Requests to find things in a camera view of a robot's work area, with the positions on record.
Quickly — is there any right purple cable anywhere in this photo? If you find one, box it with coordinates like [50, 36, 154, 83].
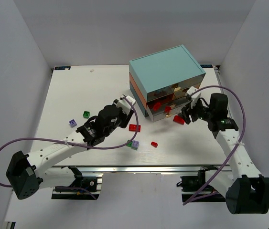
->
[183, 85, 246, 206]

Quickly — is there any purple cable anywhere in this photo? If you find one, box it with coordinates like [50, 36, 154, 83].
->
[0, 95, 141, 200]
[183, 85, 246, 206]

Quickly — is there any green and purple lego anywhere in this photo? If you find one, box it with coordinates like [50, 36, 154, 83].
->
[126, 140, 140, 150]

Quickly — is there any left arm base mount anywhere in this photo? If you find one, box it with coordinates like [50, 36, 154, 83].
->
[49, 166, 103, 200]

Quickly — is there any small red lego slope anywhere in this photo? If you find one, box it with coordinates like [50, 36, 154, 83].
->
[151, 141, 158, 147]

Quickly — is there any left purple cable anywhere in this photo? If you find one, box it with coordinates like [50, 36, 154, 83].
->
[0, 95, 141, 200]

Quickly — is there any clear bottom drawer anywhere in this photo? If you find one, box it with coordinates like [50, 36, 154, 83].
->
[146, 102, 185, 122]

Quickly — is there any red flat lego plate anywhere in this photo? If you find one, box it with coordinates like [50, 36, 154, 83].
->
[129, 124, 141, 132]

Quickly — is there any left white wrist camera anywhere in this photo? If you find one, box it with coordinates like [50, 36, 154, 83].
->
[113, 95, 136, 115]

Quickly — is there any red arch lego piece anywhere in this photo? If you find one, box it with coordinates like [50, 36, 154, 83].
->
[164, 106, 172, 113]

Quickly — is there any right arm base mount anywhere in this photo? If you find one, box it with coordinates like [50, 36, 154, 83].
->
[176, 166, 226, 203]

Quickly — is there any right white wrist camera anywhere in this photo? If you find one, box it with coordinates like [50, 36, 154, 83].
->
[185, 86, 201, 108]

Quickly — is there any teal orange drawer cabinet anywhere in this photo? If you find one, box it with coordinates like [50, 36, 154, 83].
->
[129, 45, 206, 118]

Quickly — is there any small purple lego brick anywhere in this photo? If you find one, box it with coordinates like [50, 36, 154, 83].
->
[69, 119, 77, 127]

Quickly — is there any red curved lego brick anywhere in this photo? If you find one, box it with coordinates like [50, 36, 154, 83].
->
[173, 115, 185, 125]

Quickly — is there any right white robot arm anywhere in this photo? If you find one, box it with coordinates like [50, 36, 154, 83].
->
[179, 93, 269, 214]

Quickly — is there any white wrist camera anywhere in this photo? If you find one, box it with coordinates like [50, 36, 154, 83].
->
[185, 86, 201, 108]
[113, 95, 136, 115]

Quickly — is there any red rounded lego brick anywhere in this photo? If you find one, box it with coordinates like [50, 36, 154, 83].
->
[153, 102, 161, 111]

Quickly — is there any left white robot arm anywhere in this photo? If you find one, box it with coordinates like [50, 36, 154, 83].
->
[6, 99, 134, 200]

